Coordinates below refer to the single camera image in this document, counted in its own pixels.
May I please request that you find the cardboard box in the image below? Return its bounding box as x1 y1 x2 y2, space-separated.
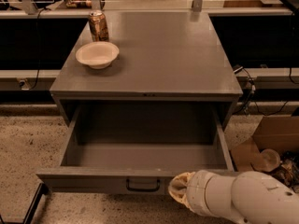
230 115 299 191

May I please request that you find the white paper bowl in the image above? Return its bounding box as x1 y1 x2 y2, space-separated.
76 41 120 69

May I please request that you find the black floor frame bar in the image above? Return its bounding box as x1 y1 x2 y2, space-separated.
22 183 49 224

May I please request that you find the brown soda can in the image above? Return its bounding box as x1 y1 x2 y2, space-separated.
89 10 109 41

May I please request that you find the black cables right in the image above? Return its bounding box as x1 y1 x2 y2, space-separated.
233 64 291 117

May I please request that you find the black cable left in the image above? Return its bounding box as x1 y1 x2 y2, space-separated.
29 7 50 91

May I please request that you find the round lid in box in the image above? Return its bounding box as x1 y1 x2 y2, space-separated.
261 148 281 172

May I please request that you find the black drawer handle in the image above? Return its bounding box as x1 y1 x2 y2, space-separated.
126 178 161 193

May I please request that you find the dark snack bag in box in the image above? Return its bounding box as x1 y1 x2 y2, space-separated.
270 167 292 186

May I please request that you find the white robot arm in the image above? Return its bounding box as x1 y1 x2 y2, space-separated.
168 170 299 224

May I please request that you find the grey metal cabinet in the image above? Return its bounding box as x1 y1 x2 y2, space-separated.
50 11 242 125

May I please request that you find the grey top drawer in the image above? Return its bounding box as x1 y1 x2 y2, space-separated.
36 103 234 195

